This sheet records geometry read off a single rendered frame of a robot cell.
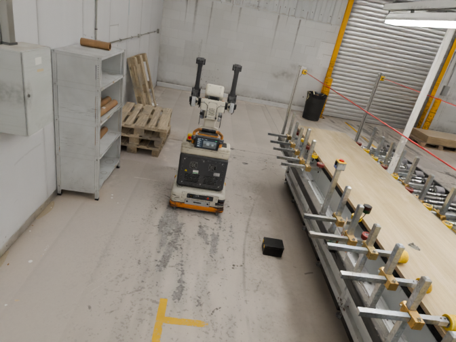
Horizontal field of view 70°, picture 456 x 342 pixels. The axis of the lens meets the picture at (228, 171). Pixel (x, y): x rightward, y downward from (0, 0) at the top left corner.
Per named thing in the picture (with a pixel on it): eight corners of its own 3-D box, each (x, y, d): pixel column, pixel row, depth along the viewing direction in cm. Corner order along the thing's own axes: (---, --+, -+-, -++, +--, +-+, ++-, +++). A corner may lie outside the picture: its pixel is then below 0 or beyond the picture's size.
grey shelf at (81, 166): (57, 195, 364) (50, 49, 300) (86, 162, 446) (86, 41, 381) (98, 200, 369) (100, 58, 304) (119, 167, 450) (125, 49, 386)
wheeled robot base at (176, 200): (222, 215, 382) (226, 197, 371) (167, 207, 376) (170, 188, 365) (222, 188, 442) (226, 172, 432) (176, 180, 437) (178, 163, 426)
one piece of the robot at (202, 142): (221, 155, 360) (224, 140, 343) (188, 150, 357) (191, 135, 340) (222, 148, 367) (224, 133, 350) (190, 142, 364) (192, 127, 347)
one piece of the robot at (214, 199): (217, 203, 374) (218, 197, 371) (181, 197, 370) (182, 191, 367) (217, 202, 376) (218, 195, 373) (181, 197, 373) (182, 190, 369)
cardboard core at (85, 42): (79, 37, 344) (108, 43, 347) (82, 37, 351) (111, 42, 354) (79, 45, 347) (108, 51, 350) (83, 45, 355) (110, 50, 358)
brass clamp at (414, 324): (410, 329, 157) (414, 321, 155) (396, 307, 170) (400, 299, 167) (422, 330, 158) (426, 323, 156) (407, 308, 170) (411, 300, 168)
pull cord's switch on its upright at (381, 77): (353, 150, 478) (382, 73, 432) (350, 146, 491) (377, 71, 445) (359, 150, 479) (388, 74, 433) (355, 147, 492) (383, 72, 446)
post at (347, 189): (328, 238, 266) (347, 186, 246) (326, 235, 269) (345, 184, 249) (332, 239, 266) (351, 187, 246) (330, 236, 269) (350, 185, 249)
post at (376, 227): (350, 283, 221) (376, 225, 201) (348, 280, 224) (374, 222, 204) (355, 284, 221) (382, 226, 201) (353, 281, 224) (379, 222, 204)
